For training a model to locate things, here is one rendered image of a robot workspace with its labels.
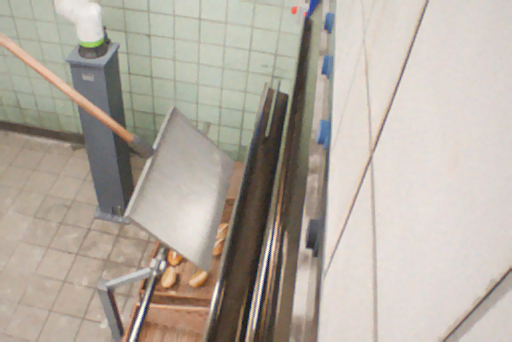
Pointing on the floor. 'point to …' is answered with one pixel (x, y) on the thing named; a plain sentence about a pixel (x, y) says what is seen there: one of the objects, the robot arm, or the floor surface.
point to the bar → (130, 283)
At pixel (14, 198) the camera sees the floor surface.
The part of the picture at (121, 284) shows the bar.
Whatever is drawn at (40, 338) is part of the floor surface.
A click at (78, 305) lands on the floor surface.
